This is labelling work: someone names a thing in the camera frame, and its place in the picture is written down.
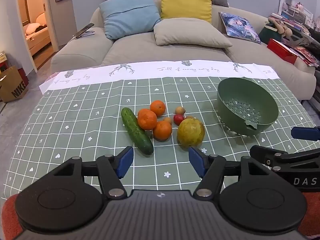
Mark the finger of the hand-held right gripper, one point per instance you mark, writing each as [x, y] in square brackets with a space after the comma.
[303, 132]
[265, 153]

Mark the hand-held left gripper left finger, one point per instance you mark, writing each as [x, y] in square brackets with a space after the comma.
[125, 161]

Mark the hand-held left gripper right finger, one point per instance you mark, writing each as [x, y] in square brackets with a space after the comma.
[196, 160]

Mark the yellow-green round melon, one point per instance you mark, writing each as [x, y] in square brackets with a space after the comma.
[191, 132]

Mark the green cucumber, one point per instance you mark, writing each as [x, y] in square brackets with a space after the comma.
[137, 131]

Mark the brown longan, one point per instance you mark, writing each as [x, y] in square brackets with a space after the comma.
[189, 117]
[180, 110]
[167, 120]

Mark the red cherry tomato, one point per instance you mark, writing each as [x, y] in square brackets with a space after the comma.
[178, 119]

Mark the orange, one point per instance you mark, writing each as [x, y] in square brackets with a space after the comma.
[158, 108]
[162, 130]
[147, 119]

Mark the green colander bowl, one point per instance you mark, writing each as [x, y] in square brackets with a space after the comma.
[246, 105]

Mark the green checked tablecloth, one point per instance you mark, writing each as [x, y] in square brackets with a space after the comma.
[82, 120]

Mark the pile of magazines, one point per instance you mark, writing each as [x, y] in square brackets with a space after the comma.
[306, 53]

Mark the red box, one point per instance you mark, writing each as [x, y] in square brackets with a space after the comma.
[282, 51]

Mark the dark green bag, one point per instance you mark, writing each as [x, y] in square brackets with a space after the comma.
[268, 33]

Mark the beige plush toy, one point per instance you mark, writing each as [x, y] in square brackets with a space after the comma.
[281, 26]

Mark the beige sofa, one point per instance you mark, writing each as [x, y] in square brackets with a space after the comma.
[140, 52]

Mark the blue printed pillow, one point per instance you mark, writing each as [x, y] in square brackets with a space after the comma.
[240, 27]

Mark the white framed board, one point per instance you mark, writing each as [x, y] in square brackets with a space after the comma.
[295, 7]

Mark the beige pillow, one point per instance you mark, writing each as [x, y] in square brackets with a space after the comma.
[190, 32]

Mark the brown paper bag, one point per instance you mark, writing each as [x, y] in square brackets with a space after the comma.
[12, 85]

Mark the black tablet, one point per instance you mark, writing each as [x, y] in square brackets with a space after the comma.
[83, 30]

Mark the bed with pillows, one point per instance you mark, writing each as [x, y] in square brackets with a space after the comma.
[37, 33]

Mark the yellow pillow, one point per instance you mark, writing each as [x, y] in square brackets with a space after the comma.
[186, 3]

